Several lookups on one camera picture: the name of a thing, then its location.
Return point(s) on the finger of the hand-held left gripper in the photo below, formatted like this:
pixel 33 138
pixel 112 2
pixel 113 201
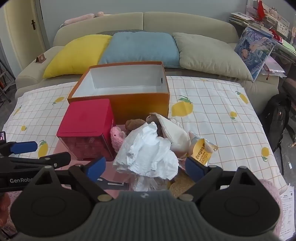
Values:
pixel 23 147
pixel 55 160

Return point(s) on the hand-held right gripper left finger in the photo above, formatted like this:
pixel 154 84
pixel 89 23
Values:
pixel 96 168

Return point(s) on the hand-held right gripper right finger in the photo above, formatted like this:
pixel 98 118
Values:
pixel 194 169

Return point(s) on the yellow snack packet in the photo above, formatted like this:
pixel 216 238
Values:
pixel 202 150

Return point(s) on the pink white crochet toy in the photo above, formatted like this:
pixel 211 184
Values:
pixel 116 136

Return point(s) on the cream fabric pouch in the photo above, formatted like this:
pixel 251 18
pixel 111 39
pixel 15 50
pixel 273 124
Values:
pixel 173 136

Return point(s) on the white tissue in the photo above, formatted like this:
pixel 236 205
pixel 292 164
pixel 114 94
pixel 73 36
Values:
pixel 143 153

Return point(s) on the brown round plush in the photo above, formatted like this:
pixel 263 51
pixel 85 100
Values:
pixel 133 124

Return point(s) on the orange cardboard box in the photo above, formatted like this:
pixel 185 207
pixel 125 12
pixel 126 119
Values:
pixel 138 104

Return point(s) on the red box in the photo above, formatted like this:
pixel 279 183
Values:
pixel 85 118

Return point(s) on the lemon print tablecloth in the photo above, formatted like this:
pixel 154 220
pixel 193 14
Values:
pixel 208 115

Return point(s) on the metal folding rack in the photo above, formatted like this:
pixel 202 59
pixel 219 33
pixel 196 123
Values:
pixel 5 78

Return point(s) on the small brown card stand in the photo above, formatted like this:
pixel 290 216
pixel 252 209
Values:
pixel 41 58

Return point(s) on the black backpack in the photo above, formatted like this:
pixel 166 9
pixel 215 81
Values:
pixel 275 120

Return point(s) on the printed paper sheets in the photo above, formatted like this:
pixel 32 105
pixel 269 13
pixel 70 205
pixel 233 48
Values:
pixel 288 208

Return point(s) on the yellow pillow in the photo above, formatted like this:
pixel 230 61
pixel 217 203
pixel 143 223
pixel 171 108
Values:
pixel 76 55

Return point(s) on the beige pillow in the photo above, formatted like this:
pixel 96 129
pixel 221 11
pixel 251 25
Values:
pixel 208 55

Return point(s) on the cream door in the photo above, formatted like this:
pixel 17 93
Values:
pixel 20 27

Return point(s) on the brown chair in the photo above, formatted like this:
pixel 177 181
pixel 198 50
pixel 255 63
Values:
pixel 290 87

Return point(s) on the blue pillow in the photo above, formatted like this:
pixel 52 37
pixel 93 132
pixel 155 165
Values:
pixel 138 48

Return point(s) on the pale plastic folder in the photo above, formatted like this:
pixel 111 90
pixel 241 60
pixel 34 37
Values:
pixel 274 68

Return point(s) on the printed figure pillow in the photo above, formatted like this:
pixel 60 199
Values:
pixel 254 51

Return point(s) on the houndstooth cloth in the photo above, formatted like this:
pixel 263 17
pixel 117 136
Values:
pixel 120 31

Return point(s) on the pink long plush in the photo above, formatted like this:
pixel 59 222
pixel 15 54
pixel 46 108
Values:
pixel 81 18

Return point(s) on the beige sofa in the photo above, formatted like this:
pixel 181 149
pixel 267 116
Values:
pixel 185 23

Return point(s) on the stack of books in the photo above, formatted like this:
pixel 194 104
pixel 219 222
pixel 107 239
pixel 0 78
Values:
pixel 240 17

